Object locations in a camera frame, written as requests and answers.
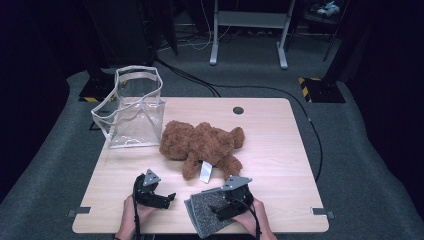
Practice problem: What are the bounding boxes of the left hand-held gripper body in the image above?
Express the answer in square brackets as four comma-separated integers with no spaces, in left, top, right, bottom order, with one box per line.
[133,168,162,207]

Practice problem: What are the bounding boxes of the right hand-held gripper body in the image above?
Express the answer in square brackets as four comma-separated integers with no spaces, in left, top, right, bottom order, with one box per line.
[220,175,255,210]

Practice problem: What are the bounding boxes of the grey fluffy towel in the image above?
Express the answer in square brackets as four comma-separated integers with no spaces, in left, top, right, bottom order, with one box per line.
[183,186,236,239]

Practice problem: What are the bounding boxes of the clear plastic bag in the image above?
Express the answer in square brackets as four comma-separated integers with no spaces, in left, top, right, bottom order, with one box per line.
[90,65,167,149]

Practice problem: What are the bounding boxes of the brown teddy bear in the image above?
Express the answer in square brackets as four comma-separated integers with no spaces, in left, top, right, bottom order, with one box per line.
[158,120,246,184]

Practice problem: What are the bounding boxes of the person's right hand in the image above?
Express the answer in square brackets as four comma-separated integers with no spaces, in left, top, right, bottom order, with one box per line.
[233,199,269,238]

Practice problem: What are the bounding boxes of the person's left hand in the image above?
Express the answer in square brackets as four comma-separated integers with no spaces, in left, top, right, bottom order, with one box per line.
[119,195,158,239]

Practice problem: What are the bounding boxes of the black stand base yellow stripes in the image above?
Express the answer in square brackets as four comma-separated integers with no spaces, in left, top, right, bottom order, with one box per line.
[78,77,118,103]
[298,77,347,104]

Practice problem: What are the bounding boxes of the dark cabinet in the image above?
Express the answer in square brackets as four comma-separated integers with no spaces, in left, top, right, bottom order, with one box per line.
[83,0,158,68]

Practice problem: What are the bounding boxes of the dark curtain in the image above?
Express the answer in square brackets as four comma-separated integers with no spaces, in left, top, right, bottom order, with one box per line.
[333,0,424,188]
[0,0,88,204]

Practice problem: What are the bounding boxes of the blue and white item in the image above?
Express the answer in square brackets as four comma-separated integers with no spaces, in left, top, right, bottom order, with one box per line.
[316,0,341,18]

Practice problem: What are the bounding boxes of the left hand-held gripper black cable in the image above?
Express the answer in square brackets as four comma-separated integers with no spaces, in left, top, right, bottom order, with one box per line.
[132,176,143,240]

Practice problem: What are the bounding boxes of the hand-held gripper black cable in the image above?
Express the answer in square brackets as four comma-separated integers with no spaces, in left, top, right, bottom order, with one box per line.
[132,176,143,240]
[233,198,263,240]

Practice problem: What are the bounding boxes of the right hand-held gripper black cable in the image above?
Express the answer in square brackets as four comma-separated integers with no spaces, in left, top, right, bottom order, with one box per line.
[233,198,263,240]

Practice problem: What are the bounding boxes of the thick black floor cable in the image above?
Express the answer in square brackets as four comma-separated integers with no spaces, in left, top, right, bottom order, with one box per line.
[154,58,222,98]

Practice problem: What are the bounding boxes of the white metal table frame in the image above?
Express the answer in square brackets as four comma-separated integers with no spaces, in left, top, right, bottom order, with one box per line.
[209,0,297,70]

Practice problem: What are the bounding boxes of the white floor cable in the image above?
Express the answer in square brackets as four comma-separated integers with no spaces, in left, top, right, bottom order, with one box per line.
[179,0,231,52]

